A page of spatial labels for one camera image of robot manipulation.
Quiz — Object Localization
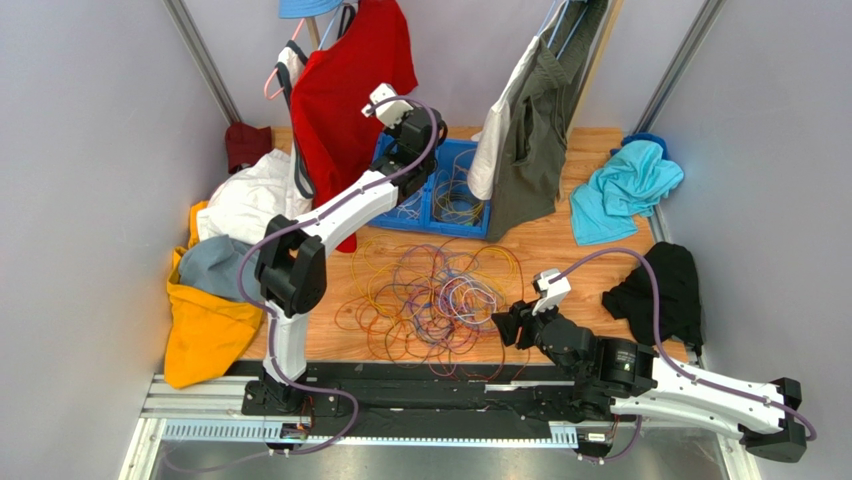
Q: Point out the pale wire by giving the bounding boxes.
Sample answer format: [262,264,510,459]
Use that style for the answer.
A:
[392,192,427,224]

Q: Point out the coloured wires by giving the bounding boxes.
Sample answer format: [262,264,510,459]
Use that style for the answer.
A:
[332,238,532,382]

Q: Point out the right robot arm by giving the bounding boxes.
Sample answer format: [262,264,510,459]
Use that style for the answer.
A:
[491,301,807,463]

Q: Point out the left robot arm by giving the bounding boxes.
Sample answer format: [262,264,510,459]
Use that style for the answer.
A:
[246,106,447,413]

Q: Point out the blue divided plastic bin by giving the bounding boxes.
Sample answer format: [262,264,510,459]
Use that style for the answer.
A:
[369,139,490,239]

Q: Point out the olive green hanging garment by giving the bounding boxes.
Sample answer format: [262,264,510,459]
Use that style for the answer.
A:
[485,1,609,242]

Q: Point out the red t-shirt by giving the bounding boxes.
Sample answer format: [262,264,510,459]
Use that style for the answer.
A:
[290,0,419,254]

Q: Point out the pink hanger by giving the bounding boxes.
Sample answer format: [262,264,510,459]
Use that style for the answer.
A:
[263,18,307,100]

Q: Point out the white cloth with black trim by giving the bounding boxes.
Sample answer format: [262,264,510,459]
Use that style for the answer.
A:
[196,41,317,246]

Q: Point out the dark red cloth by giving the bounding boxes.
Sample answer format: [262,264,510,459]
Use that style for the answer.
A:
[224,122,273,174]

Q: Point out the turquoise cloth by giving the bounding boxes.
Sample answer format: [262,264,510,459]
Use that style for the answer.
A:
[570,141,685,246]

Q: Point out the grey-blue cloth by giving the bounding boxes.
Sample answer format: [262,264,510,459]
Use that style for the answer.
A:
[178,235,251,302]

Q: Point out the blue hat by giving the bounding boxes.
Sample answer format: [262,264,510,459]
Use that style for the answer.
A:
[278,0,343,19]

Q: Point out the dark blue cloth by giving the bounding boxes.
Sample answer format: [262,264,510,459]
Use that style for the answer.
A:
[610,132,671,160]

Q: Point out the yellow cloth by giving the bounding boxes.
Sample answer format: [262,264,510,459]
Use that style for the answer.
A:
[164,201,263,389]

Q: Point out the wooden pole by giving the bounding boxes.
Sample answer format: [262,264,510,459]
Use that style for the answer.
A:
[566,0,624,137]

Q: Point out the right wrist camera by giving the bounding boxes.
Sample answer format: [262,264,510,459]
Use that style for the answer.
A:
[532,268,571,315]

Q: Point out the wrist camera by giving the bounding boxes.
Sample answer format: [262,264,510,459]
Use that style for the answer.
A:
[361,83,413,128]
[532,268,571,315]

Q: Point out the coiled black cable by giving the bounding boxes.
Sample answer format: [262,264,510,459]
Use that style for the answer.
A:
[432,176,491,228]

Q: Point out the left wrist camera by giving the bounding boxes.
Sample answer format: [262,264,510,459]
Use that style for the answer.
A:
[361,83,413,128]

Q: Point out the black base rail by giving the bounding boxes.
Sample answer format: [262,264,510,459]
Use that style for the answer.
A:
[142,361,743,449]

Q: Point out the metal corner rail left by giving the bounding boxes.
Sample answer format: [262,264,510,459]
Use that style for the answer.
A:
[162,0,243,124]

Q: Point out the metal corner rail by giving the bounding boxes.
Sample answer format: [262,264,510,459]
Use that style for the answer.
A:
[162,0,243,124]
[633,0,727,133]

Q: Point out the metal corner rail right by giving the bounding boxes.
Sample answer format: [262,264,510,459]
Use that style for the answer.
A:
[633,0,727,133]

